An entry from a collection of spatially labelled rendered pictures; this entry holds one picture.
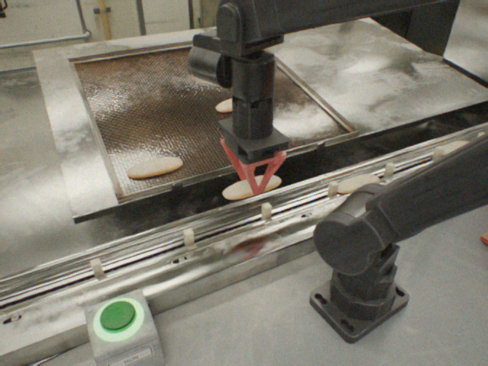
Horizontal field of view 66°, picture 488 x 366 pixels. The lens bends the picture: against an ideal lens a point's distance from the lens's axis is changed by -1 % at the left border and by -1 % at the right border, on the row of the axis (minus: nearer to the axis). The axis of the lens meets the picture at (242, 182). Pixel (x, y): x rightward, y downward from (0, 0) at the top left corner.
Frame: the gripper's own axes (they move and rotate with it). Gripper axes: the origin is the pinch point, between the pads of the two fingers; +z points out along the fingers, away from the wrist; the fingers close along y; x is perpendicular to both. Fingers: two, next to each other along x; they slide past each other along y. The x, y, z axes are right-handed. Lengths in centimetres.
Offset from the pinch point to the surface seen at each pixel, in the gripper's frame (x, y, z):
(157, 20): 80, -341, 47
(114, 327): -24.6, 14.3, 2.4
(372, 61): 57, -36, -1
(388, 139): 45.3, -14.1, 10.6
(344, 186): 19.3, 0.2, 6.9
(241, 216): -1.0, -1.9, 7.8
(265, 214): 2.4, 0.2, 7.2
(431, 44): 252, -166, 50
